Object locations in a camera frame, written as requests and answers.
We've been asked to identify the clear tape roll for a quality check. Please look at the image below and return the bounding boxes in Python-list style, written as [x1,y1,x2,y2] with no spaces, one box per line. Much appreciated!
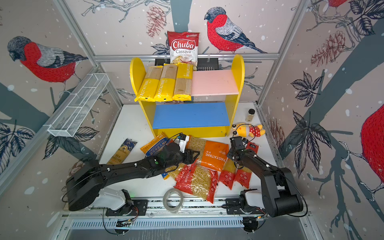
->
[162,188,184,214]

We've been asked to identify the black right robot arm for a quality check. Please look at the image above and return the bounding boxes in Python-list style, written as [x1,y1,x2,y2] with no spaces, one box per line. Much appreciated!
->
[227,137,304,217]

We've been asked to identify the red macaroni bag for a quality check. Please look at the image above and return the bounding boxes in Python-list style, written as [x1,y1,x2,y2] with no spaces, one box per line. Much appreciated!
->
[174,164,219,204]
[162,163,191,182]

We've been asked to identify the yellow shelf pink blue boards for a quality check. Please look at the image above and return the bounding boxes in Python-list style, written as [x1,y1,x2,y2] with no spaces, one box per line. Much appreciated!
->
[139,55,245,138]

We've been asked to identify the red spaghetti bag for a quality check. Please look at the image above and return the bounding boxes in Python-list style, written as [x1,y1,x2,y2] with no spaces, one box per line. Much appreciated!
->
[219,159,236,190]
[234,142,259,189]

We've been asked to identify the red macaroni bag upper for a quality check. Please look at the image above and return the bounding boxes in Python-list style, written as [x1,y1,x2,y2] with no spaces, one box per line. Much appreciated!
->
[162,163,191,182]

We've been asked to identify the yellow plush toy red dress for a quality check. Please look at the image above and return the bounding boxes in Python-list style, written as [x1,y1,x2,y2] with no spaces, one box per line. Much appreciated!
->
[232,123,266,138]

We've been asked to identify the red Chuba cassava chips bag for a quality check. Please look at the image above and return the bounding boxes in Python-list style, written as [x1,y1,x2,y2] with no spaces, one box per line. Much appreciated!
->
[167,31,200,71]

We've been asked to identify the yellow Pastatime spaghetti bag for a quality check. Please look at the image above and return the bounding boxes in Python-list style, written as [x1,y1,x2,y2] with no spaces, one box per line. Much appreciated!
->
[154,64,178,102]
[135,66,163,102]

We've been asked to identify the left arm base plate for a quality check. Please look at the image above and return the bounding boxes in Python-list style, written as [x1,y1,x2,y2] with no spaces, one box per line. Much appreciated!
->
[105,200,149,217]

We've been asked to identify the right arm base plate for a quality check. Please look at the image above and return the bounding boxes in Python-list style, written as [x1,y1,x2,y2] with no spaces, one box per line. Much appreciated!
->
[222,198,266,216]

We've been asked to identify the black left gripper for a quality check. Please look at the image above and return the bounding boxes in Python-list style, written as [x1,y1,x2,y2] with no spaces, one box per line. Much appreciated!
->
[165,147,201,169]

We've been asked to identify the black rack behind shelf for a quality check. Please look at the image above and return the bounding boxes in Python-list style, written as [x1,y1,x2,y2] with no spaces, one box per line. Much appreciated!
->
[155,58,219,71]

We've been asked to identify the white wire mesh basket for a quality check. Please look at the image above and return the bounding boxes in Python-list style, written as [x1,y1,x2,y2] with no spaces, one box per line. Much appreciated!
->
[48,73,110,137]

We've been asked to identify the red macaroni bag lower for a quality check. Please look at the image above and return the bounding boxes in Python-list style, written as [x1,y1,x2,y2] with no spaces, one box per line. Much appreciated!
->
[174,164,219,204]

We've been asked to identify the small spice jar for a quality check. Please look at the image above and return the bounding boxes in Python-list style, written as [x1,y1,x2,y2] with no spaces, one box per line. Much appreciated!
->
[246,109,256,123]

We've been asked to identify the orange Pastatime pasta bag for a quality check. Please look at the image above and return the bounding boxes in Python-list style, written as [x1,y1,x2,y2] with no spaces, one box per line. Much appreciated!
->
[187,136,229,172]

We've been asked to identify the dark blue spaghetti bag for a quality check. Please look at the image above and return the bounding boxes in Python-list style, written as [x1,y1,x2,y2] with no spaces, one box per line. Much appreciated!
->
[107,139,137,165]

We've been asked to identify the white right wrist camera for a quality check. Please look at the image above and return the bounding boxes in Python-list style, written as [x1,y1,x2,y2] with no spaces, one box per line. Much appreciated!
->
[230,136,246,151]

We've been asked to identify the blue orange pasta bag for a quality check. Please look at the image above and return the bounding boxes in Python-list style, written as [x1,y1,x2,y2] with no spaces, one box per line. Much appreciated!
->
[141,133,169,179]

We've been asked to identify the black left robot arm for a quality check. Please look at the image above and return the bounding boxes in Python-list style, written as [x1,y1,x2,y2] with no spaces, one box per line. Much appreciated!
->
[65,143,200,212]

